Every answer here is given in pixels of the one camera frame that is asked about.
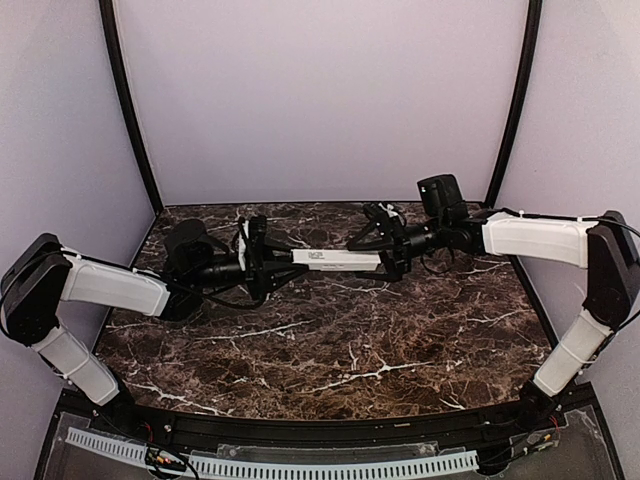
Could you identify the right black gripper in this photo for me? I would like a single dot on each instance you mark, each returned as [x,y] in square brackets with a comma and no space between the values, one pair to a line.
[397,243]

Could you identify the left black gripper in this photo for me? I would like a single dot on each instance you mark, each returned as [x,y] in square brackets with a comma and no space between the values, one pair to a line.
[256,265]

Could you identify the white remote control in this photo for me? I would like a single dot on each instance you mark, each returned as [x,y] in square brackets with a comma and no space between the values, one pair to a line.
[329,260]

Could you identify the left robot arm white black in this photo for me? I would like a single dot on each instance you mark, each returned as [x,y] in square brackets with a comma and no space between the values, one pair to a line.
[198,267]

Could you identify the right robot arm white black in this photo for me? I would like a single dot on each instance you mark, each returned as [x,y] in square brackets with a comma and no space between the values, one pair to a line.
[602,245]

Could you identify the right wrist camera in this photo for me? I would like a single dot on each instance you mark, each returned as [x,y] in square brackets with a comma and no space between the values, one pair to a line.
[380,212]

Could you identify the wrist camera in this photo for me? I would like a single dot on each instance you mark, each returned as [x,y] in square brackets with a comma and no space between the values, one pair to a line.
[251,238]
[380,212]

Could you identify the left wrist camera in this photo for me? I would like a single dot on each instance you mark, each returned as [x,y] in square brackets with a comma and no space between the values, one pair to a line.
[251,238]

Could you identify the right black frame post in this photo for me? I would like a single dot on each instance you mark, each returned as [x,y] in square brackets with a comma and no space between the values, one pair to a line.
[525,64]

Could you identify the black frame post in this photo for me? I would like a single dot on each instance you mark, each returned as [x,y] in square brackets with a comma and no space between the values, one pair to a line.
[126,103]
[525,64]

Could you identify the white slotted cable duct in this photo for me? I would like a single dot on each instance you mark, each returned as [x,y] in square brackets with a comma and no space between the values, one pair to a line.
[410,461]

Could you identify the left black frame post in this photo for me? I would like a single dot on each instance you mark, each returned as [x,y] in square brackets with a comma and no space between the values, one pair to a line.
[126,103]

